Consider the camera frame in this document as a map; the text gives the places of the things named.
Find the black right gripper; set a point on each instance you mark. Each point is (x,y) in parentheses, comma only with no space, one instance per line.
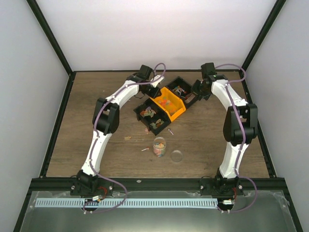
(194,89)

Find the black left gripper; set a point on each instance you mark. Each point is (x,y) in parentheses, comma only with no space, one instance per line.
(153,94)

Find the black bin with gummy candies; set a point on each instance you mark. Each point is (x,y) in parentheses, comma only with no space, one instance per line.
(162,114)

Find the yellow bin with star candies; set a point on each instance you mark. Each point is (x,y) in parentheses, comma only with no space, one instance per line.
(165,92)

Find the brown slotted plastic scoop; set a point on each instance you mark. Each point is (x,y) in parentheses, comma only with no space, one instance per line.
(191,97)

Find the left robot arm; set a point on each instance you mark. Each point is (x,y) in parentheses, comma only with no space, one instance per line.
(106,120)

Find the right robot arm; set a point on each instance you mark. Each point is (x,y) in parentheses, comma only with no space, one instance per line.
(240,125)

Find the black bin with lollipops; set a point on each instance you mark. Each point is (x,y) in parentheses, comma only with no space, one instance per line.
(178,81)

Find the pile of star gummies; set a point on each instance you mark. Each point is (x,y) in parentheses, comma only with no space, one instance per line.
(168,105)

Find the pile of pastel gummies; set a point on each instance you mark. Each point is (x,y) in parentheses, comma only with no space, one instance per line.
(152,117)

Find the clear plastic cup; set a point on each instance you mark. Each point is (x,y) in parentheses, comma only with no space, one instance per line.
(159,146)

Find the clear round lid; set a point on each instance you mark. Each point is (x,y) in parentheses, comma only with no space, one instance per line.
(176,156)

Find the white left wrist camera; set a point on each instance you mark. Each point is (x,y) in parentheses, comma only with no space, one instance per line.
(157,80)

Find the black front mounting rail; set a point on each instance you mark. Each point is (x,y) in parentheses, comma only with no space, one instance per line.
(205,186)

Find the light blue slotted cable duct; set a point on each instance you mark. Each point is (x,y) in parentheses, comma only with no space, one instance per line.
(203,203)

